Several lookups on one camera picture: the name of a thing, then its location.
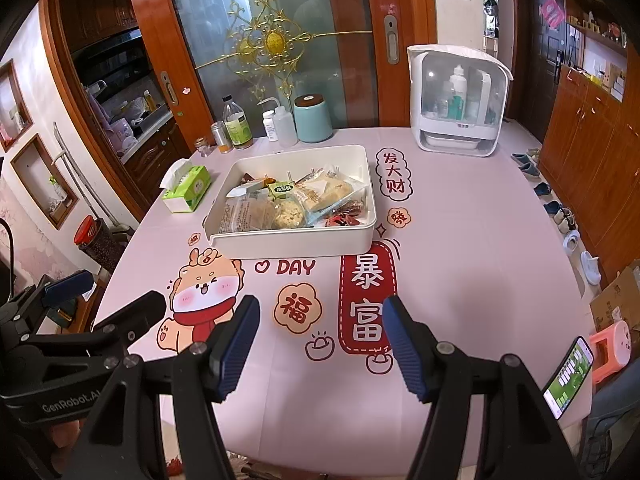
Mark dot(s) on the wooden kitchen cabinet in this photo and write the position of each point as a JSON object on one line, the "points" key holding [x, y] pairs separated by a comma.
{"points": [[150, 155]]}

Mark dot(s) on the glass bottle green label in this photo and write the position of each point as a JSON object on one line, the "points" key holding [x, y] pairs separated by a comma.
{"points": [[236, 127]]}

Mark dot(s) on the small dark red packets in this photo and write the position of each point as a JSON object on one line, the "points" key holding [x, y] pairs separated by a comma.
{"points": [[345, 217]]}

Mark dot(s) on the clear round cookie packet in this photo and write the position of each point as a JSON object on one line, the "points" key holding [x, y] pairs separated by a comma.
{"points": [[287, 213]]}

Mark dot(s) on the clear printed biscuit packet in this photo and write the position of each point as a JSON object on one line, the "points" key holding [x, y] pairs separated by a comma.
{"points": [[240, 215]]}

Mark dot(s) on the small green snack box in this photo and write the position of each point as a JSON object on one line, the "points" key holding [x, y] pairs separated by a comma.
{"points": [[281, 188]]}

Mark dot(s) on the smartphone with lit screen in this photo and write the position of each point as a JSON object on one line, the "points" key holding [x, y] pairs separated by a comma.
{"points": [[570, 385]]}

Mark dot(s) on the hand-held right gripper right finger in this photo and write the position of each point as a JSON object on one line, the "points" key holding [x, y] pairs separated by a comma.
{"points": [[406, 355]]}

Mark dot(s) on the wooden wall shelf cabinet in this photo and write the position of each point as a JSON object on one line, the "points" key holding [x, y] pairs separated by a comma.
{"points": [[590, 125]]}

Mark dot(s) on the wooden frosted glass sliding door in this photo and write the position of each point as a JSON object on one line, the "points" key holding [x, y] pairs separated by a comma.
{"points": [[390, 75]]}

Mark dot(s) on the person's grey trouser leg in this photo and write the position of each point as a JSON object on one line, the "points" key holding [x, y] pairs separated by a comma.
{"points": [[615, 420]]}

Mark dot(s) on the small glass jar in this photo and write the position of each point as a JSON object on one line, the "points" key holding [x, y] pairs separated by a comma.
{"points": [[201, 148]]}

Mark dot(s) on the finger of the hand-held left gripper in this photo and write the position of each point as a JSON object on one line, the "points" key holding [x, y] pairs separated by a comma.
{"points": [[137, 310], [65, 286]]}

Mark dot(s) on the white plastic tray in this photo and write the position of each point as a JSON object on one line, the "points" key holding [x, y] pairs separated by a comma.
{"points": [[300, 242]]}

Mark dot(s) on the dark entrance door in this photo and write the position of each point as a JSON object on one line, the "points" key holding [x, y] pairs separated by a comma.
{"points": [[542, 75]]}

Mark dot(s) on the cardboard box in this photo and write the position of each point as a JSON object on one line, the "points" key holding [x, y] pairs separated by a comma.
{"points": [[617, 297]]}

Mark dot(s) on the grey metal rod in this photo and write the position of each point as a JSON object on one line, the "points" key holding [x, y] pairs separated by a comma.
{"points": [[71, 162]]}

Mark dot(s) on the white squeeze wash bottle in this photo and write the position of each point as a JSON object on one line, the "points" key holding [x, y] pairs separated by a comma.
{"points": [[286, 127]]}

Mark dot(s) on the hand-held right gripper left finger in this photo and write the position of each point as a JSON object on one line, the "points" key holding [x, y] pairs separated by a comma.
{"points": [[235, 355]]}

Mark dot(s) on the wooden wall niche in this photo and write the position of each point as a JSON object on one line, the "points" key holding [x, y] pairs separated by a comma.
{"points": [[46, 180], [14, 105]]}

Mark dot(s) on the white bottle storage cabinet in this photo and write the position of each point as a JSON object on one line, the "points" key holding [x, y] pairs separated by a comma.
{"points": [[457, 135]]}

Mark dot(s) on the green tissue box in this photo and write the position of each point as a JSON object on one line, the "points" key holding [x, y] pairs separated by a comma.
{"points": [[187, 186]]}

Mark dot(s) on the small white pill bottle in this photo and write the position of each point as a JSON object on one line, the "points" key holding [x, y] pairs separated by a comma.
{"points": [[270, 128]]}

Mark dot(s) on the red lidded jar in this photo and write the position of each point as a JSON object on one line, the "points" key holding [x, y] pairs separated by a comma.
{"points": [[95, 245]]}

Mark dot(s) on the teal canister brown lid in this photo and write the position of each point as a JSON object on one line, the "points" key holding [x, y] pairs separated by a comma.
{"points": [[313, 121]]}

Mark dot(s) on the row of shoes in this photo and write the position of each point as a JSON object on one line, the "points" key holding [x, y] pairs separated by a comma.
{"points": [[572, 240]]}

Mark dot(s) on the pink plastic stool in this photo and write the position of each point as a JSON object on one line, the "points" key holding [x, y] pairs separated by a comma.
{"points": [[612, 352]]}

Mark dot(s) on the pink printed tablecloth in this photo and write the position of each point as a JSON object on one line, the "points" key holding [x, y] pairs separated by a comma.
{"points": [[475, 260]]}

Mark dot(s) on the clear bread cake packet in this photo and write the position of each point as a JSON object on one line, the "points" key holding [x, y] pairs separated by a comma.
{"points": [[325, 190]]}

